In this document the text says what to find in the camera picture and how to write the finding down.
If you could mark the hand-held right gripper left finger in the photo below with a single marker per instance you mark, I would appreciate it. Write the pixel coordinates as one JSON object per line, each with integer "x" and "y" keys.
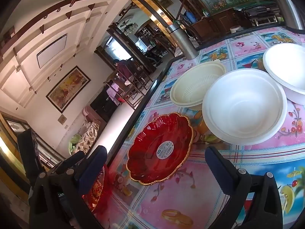
{"x": 93, "y": 169}

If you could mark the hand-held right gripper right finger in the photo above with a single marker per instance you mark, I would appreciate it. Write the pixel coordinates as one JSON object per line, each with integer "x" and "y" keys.
{"x": 217, "y": 167}

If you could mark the red plate with gold rim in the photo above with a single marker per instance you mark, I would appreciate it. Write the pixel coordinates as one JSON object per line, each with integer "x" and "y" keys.
{"x": 99, "y": 190}
{"x": 147, "y": 157}

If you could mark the white plate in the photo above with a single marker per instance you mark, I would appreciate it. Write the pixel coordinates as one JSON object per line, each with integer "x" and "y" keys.
{"x": 238, "y": 114}

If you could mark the cream plastic bowl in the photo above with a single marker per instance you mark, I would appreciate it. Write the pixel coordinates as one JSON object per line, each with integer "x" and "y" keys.
{"x": 190, "y": 88}

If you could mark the white foam bowl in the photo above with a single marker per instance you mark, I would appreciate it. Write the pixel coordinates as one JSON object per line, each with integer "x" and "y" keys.
{"x": 286, "y": 69}

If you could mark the green cushion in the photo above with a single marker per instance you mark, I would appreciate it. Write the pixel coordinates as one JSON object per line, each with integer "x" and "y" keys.
{"x": 73, "y": 144}

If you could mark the leaf patterned blanket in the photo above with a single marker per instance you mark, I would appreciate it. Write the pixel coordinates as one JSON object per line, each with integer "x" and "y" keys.
{"x": 89, "y": 136}

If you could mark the printed fruit tablecloth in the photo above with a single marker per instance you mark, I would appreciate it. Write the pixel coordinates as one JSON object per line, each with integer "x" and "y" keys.
{"x": 262, "y": 157}

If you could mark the black low cabinet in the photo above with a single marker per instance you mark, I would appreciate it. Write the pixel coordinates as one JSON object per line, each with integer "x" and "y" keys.
{"x": 104, "y": 105}

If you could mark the table with pink cloth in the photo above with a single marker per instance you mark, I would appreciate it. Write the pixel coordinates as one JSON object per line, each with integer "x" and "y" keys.
{"x": 112, "y": 90}

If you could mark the wooden dining chair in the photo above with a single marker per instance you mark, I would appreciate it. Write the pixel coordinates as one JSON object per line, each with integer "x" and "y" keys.
{"x": 133, "y": 95}

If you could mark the light wooden cabinet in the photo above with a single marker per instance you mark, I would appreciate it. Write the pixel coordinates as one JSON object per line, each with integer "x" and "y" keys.
{"x": 7, "y": 148}

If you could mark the rectangular ceiling light panel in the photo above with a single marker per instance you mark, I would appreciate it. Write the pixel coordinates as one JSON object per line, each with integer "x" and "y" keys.
{"x": 51, "y": 51}

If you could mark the steel thermos flask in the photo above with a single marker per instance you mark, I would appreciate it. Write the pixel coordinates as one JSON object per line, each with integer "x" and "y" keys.
{"x": 182, "y": 43}

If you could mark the wooden chair with pillow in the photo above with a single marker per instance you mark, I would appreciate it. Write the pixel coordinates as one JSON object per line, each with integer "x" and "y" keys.
{"x": 194, "y": 34}

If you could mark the white basin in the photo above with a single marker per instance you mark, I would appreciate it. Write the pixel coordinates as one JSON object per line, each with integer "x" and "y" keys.
{"x": 234, "y": 29}

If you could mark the wooden sideboard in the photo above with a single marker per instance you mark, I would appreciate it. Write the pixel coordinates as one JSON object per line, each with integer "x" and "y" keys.
{"x": 209, "y": 23}

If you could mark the green topped table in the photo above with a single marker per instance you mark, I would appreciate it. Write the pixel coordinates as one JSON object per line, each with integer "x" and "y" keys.
{"x": 257, "y": 7}

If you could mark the small wall plaque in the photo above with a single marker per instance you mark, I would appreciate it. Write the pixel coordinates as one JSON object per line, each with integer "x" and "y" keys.
{"x": 62, "y": 119}

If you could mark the framed wall painting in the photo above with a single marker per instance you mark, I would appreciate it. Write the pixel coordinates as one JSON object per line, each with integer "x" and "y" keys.
{"x": 68, "y": 89}

